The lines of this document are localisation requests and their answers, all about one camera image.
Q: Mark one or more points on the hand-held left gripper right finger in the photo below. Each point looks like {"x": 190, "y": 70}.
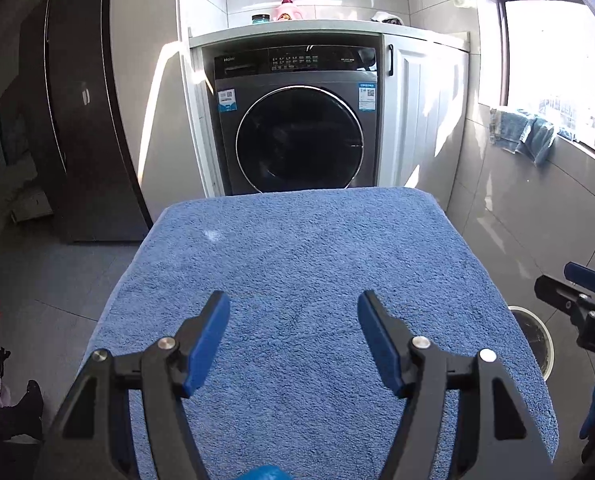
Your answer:
{"x": 380, "y": 345}

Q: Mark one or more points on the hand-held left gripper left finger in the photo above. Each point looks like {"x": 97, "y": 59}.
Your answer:
{"x": 205, "y": 345}

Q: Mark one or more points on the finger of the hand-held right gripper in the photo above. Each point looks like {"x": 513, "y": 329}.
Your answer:
{"x": 585, "y": 277}
{"x": 560, "y": 297}

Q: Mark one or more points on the white round waste bin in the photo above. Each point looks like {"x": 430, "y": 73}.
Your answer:
{"x": 535, "y": 332}

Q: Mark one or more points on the blue towel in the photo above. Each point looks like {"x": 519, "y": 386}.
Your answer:
{"x": 302, "y": 260}

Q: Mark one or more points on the hanging blue denim cloth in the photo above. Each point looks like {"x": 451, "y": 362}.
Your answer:
{"x": 522, "y": 132}

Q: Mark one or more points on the black shoe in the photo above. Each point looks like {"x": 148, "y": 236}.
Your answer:
{"x": 29, "y": 407}

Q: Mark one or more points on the window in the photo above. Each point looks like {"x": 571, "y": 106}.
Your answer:
{"x": 552, "y": 60}

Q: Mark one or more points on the small grey box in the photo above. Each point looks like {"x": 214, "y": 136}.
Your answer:
{"x": 29, "y": 205}

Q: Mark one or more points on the dark grey washing machine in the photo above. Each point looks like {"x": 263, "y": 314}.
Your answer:
{"x": 297, "y": 135}

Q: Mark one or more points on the white cabinet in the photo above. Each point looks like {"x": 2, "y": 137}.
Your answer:
{"x": 427, "y": 110}

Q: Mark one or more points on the dark refrigerator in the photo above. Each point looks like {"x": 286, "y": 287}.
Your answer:
{"x": 92, "y": 110}

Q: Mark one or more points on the white cloth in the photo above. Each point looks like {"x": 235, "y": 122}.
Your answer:
{"x": 387, "y": 16}

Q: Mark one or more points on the dark jar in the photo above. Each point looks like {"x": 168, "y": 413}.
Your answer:
{"x": 261, "y": 19}

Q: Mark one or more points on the pink detergent bottle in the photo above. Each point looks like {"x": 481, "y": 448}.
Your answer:
{"x": 293, "y": 10}

